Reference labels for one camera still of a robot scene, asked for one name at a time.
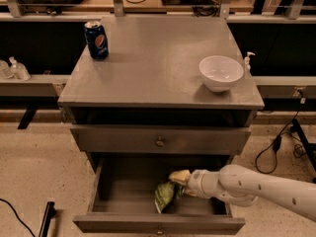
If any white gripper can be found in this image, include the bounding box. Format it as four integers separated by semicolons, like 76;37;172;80
169;170;220;198

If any green jalapeno chip bag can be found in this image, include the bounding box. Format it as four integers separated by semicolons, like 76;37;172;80
154;181;184;213

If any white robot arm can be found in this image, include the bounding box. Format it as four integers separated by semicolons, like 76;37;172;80
169;164;316;221

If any grey open middle drawer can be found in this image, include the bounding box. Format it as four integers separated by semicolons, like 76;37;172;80
73;154;245;235

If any grey drawer cabinet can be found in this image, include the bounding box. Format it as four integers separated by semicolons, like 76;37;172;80
58;15;264;166

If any grey upper drawer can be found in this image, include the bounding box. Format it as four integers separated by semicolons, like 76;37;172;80
70;124;251;155

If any white bowl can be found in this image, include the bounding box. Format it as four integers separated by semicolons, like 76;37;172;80
199;55;244;93

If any white pump bottle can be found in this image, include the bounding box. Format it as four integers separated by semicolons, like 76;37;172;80
244;51;256;79

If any black stand base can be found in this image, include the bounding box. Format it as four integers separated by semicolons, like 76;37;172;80
39;201;56;237

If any blue pepsi can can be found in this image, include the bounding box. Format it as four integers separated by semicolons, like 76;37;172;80
84;21;109;60

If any black floor cable right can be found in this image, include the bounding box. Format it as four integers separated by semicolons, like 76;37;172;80
254;97;307;175

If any black floor cable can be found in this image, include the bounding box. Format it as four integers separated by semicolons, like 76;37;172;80
0;197;37;237
254;97;307;175

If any black floor cable left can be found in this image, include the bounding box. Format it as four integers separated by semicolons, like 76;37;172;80
0;197;37;237

